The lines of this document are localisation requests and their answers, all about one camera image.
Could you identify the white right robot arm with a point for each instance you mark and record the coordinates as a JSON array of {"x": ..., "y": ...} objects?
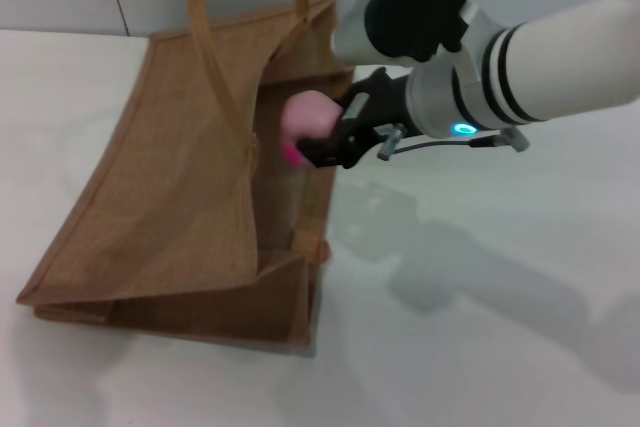
[{"x": 500, "y": 62}]

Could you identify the pink peach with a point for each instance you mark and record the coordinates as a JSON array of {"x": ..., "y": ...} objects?
[{"x": 307, "y": 114}]

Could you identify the brown woven handbag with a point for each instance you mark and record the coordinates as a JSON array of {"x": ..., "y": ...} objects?
[{"x": 175, "y": 207}]

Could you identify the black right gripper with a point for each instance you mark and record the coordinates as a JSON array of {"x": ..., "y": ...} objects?
[{"x": 382, "y": 107}]

